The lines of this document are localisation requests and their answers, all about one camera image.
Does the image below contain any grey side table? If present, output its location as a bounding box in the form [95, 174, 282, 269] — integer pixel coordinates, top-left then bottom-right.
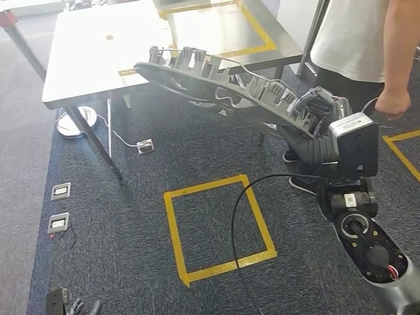
[296, 0, 330, 79]

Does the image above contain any yellow tape square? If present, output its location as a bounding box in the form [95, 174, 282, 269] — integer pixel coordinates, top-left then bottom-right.
[382, 129, 420, 184]
[163, 173, 277, 288]

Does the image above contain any open silver floor socket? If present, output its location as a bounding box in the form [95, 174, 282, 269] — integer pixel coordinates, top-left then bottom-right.
[136, 138, 155, 155]

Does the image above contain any white partition panel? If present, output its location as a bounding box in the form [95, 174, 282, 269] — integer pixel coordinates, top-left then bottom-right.
[277, 0, 320, 51]

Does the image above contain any steel top workbench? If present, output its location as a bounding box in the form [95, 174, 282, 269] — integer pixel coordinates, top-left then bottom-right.
[41, 0, 304, 181]

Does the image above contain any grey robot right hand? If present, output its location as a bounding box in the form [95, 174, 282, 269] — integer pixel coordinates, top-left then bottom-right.
[277, 86, 354, 163]

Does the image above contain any silver floor socket plate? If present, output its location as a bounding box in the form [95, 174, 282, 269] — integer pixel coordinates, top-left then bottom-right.
[47, 212, 70, 235]
[51, 182, 72, 201]

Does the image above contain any white floor cable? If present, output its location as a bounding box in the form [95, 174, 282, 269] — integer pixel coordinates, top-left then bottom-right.
[96, 113, 139, 149]

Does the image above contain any white window ledge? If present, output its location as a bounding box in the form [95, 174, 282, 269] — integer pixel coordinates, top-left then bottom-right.
[0, 0, 66, 17]

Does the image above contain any person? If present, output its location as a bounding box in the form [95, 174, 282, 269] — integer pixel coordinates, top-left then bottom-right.
[282, 0, 420, 196]

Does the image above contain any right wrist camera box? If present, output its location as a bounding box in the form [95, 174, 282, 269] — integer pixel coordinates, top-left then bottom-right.
[329, 112, 379, 179]

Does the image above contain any dark grey metal bar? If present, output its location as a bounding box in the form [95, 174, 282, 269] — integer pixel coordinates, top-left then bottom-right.
[0, 10, 47, 83]

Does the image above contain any silver plastic hubcap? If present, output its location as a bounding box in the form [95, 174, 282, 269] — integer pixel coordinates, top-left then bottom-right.
[133, 45, 329, 140]

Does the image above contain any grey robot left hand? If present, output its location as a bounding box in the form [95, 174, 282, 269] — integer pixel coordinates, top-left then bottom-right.
[67, 297, 103, 315]

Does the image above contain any yellow tape workbench outline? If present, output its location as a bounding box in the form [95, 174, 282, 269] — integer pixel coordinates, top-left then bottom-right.
[118, 0, 277, 77]

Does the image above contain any person's hand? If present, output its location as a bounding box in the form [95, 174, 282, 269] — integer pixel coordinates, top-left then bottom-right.
[375, 89, 412, 118]

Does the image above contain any chrome round stand base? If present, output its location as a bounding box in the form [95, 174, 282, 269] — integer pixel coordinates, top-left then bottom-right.
[57, 105, 98, 139]

